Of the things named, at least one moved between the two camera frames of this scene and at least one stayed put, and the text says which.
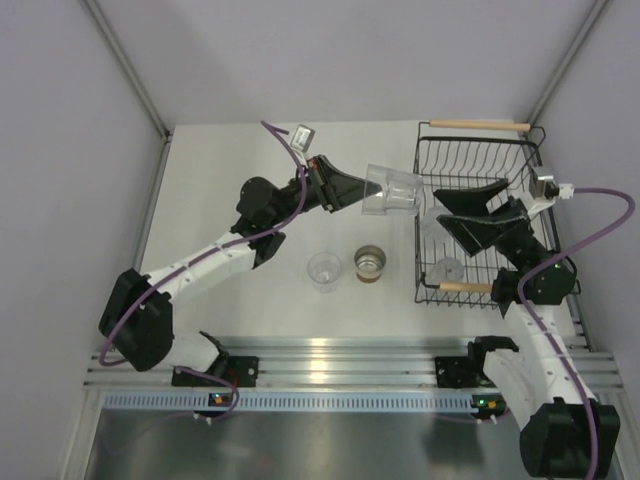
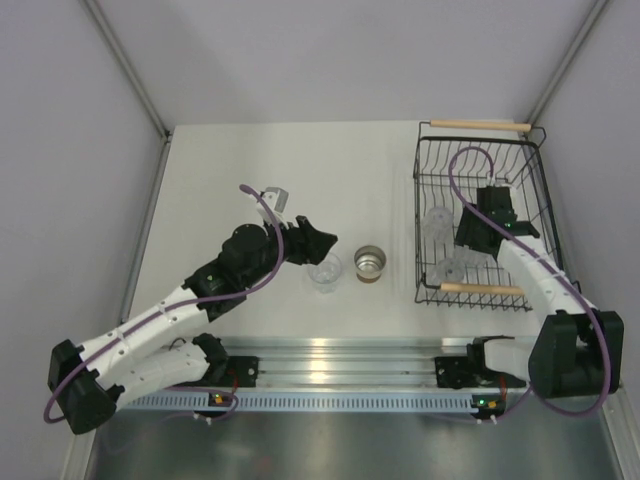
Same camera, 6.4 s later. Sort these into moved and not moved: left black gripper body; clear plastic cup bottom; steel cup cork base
Moved: left black gripper body
Not moved: clear plastic cup bottom; steel cup cork base
